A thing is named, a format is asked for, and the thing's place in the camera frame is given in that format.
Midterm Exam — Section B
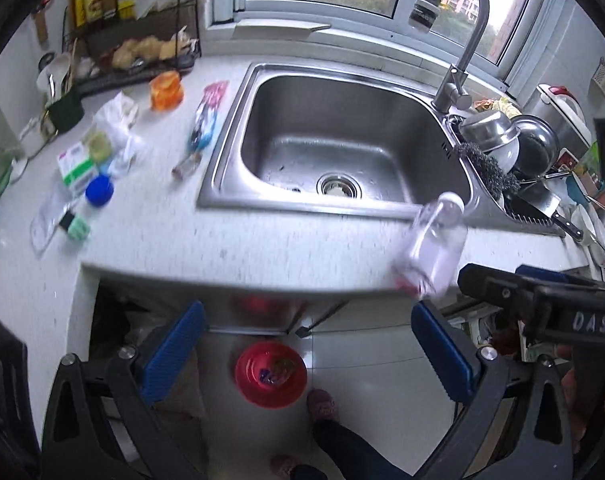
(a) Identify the dark green mug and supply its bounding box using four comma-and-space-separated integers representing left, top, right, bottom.
46, 87, 84, 134

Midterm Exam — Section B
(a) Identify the rice cooker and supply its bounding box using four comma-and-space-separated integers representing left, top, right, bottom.
532, 84, 593, 159

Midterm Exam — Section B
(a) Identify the black scrub sponge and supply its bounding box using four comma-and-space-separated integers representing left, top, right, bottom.
454, 143, 520, 200

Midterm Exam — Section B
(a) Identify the clear plastic packet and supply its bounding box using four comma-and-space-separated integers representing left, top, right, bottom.
30, 183, 77, 257

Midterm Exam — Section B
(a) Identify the slipper foot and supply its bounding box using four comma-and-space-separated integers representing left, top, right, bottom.
307, 389, 339, 422

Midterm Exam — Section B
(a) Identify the stainless steel sink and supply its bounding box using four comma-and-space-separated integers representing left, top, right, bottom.
197, 62, 559, 235

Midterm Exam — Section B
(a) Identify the red trash basin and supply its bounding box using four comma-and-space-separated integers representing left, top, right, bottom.
234, 341, 308, 410

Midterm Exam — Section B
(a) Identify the small green black bottle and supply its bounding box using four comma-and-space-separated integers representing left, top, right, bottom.
58, 210, 91, 242

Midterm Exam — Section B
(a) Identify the steel faucet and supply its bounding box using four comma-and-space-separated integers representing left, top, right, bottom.
409, 0, 490, 115

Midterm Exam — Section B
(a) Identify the green white medicine box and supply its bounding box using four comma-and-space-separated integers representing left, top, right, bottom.
56, 142, 100, 197

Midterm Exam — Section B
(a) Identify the blue pink snack wrapper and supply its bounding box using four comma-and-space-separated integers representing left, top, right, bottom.
188, 80, 229, 153

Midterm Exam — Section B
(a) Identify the blue bottle cap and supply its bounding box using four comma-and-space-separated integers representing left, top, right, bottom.
84, 174, 115, 207

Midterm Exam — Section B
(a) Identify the ginger root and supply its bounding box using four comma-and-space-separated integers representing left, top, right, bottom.
112, 36, 194, 70

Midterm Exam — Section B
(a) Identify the small glass vial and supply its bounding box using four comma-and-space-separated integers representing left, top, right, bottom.
171, 152, 202, 181

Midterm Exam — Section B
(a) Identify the black wire rack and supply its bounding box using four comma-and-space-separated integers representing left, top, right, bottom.
63, 0, 202, 98

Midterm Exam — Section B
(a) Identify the clear plastic bottle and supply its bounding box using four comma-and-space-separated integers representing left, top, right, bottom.
392, 192, 468, 299

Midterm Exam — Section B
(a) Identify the orange plastic jar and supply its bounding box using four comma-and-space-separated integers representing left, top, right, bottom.
150, 70, 184, 112

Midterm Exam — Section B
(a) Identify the steel bowl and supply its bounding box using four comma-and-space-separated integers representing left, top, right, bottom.
459, 110, 519, 153

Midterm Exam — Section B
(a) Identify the kitchen knife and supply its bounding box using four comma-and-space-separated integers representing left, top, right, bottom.
518, 182, 584, 242

